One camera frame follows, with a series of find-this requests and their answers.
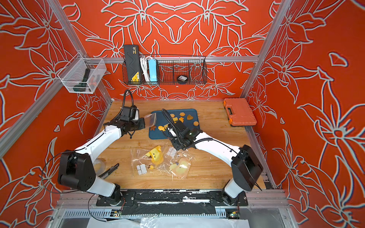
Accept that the white coiled cable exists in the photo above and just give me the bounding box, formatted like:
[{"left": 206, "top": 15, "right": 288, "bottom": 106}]
[{"left": 140, "top": 56, "right": 152, "bottom": 83}]

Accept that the round flower cookie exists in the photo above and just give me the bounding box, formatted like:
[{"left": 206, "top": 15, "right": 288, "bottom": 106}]
[{"left": 158, "top": 126, "right": 165, "bottom": 132}]

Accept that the bag with cream bear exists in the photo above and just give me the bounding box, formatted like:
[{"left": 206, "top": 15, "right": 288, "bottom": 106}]
[{"left": 144, "top": 113, "right": 157, "bottom": 128}]

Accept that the orange tool case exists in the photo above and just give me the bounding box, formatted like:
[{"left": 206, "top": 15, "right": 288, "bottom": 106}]
[{"left": 223, "top": 98, "right": 257, "bottom": 127}]

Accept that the black box in basket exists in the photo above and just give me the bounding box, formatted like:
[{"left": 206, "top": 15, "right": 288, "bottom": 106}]
[{"left": 124, "top": 45, "right": 141, "bottom": 85}]

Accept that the clear tape roll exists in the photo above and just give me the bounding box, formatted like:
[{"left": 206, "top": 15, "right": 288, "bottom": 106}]
[{"left": 93, "top": 159, "right": 106, "bottom": 176}]

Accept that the clear acrylic wall bin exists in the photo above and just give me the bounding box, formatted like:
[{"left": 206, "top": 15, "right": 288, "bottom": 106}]
[{"left": 57, "top": 53, "right": 106, "bottom": 94}]

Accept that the dark blue tray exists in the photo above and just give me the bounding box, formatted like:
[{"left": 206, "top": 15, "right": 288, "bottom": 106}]
[{"left": 149, "top": 109, "right": 200, "bottom": 140}]

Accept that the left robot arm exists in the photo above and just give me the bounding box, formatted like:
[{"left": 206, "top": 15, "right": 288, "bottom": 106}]
[{"left": 58, "top": 89, "right": 145, "bottom": 204}]

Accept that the bag with yellow duck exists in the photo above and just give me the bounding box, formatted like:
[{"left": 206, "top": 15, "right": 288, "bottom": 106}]
[{"left": 131, "top": 145, "right": 167, "bottom": 177}]

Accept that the dark green screwdriver handle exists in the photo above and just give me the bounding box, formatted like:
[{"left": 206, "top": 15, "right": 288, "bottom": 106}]
[{"left": 73, "top": 68, "right": 90, "bottom": 92}]

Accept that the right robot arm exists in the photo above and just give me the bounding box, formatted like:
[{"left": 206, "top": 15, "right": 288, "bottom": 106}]
[{"left": 162, "top": 109, "right": 263, "bottom": 206}]

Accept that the black wire wall basket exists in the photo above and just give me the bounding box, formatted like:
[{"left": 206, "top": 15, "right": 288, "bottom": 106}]
[{"left": 122, "top": 55, "right": 208, "bottom": 86}]

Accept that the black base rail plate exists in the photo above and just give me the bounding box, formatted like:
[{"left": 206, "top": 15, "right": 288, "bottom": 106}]
[{"left": 96, "top": 189, "right": 248, "bottom": 218}]

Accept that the light blue power bank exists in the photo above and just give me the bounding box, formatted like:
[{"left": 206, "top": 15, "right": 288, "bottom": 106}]
[{"left": 148, "top": 59, "right": 158, "bottom": 84}]

